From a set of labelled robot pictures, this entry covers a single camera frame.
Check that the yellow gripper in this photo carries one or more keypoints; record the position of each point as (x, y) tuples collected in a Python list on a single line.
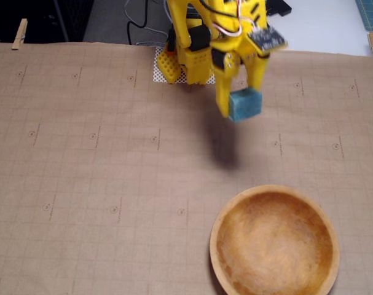
[(235, 59)]

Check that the blue block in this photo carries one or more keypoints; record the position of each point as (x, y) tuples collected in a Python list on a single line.
[(246, 104)]

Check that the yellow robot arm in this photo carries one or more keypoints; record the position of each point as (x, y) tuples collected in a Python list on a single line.
[(180, 30)]

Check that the round wooden bowl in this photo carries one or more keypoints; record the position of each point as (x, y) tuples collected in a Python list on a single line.
[(275, 246)]

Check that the white perforated base mat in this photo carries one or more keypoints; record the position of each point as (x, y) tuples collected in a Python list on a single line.
[(158, 73)]

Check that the flat black box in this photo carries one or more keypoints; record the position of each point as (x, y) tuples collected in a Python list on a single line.
[(280, 7)]

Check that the green cutting mat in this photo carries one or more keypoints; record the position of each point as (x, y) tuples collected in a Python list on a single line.
[(370, 13)]

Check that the brown gridded wrapping paper sheet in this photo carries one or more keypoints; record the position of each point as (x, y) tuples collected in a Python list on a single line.
[(112, 169)]

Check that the small camera circuit board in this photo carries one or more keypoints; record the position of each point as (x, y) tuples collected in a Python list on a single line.
[(267, 38)]

